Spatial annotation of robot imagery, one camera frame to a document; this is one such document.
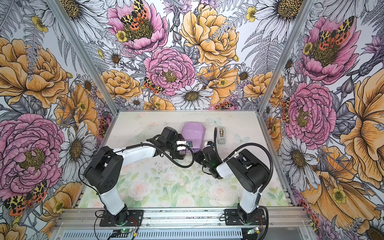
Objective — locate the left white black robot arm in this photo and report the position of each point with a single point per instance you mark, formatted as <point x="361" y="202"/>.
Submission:
<point x="104" y="170"/>

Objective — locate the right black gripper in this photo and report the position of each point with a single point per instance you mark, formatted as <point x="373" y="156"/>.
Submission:
<point x="197" y="159"/>

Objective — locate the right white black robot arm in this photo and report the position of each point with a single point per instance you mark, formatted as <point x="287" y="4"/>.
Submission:
<point x="249" y="170"/>

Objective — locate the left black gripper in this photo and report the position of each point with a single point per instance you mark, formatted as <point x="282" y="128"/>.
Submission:
<point x="176" y="154"/>

